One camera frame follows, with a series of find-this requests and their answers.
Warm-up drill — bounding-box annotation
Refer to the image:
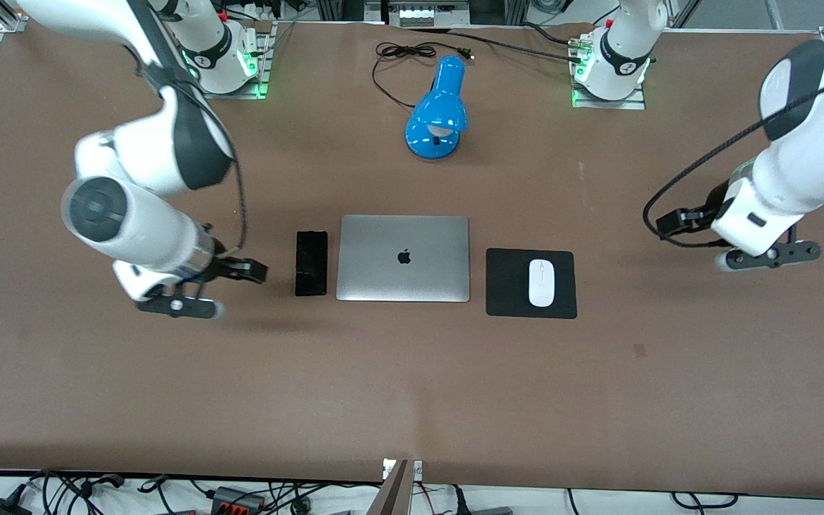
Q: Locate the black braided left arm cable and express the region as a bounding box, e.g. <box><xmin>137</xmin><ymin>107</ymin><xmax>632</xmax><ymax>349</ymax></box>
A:
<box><xmin>642</xmin><ymin>68</ymin><xmax>824</xmax><ymax>248</ymax></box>

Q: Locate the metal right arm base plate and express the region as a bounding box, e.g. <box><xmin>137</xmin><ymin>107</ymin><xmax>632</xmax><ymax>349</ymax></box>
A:
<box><xmin>192</xmin><ymin>21</ymin><xmax>274</xmax><ymax>99</ymax></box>

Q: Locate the black base supply cable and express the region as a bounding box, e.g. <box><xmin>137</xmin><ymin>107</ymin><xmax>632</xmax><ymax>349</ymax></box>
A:
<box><xmin>412</xmin><ymin>21</ymin><xmax>586</xmax><ymax>64</ymax></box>

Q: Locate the black looped floor cable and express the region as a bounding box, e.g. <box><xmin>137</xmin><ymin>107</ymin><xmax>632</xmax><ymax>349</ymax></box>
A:
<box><xmin>672</xmin><ymin>491</ymin><xmax>739</xmax><ymax>511</ymax></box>

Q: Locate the wooden camera stand post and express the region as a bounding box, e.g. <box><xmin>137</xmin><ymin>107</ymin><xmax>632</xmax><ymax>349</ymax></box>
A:
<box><xmin>366</xmin><ymin>459</ymin><xmax>423</xmax><ymax>515</ymax></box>

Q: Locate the white computer mouse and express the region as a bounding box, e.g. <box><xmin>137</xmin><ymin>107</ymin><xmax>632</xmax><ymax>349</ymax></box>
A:
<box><xmin>529</xmin><ymin>259</ymin><xmax>556</xmax><ymax>308</ymax></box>

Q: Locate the blue desk lamp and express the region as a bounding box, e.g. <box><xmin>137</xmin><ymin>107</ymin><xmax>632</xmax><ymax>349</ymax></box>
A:
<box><xmin>404</xmin><ymin>55</ymin><xmax>469</xmax><ymax>160</ymax></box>

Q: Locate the black lamp power cord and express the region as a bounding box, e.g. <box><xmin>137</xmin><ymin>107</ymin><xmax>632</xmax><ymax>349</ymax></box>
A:
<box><xmin>371</xmin><ymin>41</ymin><xmax>475</xmax><ymax>109</ymax></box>

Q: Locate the grey power strip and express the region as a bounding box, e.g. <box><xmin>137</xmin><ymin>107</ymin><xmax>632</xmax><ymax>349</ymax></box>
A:
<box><xmin>398</xmin><ymin>4</ymin><xmax>467</xmax><ymax>28</ymax></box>

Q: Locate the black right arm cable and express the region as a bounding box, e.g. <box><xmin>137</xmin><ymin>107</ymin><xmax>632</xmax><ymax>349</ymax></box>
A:
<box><xmin>122</xmin><ymin>43</ymin><xmax>249</xmax><ymax>260</ymax></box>

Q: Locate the black mouse pad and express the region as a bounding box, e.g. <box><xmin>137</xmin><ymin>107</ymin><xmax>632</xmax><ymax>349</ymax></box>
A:
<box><xmin>486</xmin><ymin>248</ymin><xmax>578</xmax><ymax>320</ymax></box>

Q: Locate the black smartphone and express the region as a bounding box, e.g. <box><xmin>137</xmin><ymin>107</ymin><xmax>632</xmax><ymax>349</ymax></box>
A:
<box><xmin>295</xmin><ymin>230</ymin><xmax>329</xmax><ymax>297</ymax></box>

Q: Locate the silver laptop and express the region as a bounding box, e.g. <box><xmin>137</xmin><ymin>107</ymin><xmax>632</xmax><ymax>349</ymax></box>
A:
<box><xmin>336</xmin><ymin>215</ymin><xmax>471</xmax><ymax>303</ymax></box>

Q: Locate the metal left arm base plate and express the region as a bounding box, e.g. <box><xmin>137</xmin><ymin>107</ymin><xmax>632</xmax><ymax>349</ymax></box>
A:
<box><xmin>571</xmin><ymin>32</ymin><xmax>647</xmax><ymax>110</ymax></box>

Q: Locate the grey orange connector block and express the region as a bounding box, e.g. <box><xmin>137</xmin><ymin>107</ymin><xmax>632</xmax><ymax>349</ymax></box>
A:
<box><xmin>210</xmin><ymin>486</ymin><xmax>267</xmax><ymax>514</ymax></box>

